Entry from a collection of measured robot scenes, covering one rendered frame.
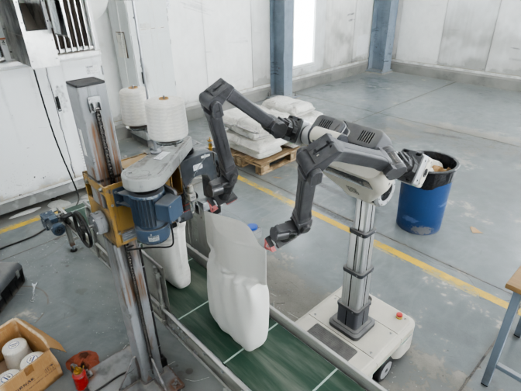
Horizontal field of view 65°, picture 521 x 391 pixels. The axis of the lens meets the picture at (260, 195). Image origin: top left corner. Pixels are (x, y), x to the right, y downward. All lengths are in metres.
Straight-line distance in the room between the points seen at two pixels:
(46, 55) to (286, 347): 3.01
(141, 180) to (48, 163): 3.10
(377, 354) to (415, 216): 1.71
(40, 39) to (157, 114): 2.41
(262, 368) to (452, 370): 1.23
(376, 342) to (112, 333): 1.72
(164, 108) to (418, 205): 2.68
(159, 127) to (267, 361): 1.29
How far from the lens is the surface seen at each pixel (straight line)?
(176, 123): 1.71
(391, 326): 2.68
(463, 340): 3.12
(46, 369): 2.88
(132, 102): 1.93
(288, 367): 2.25
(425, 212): 3.89
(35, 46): 3.99
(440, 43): 10.02
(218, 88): 1.63
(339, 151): 1.23
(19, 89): 4.52
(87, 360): 2.95
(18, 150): 4.63
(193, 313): 2.54
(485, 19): 9.64
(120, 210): 1.95
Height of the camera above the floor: 2.13
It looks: 29 degrees down
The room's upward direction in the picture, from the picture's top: 1 degrees counter-clockwise
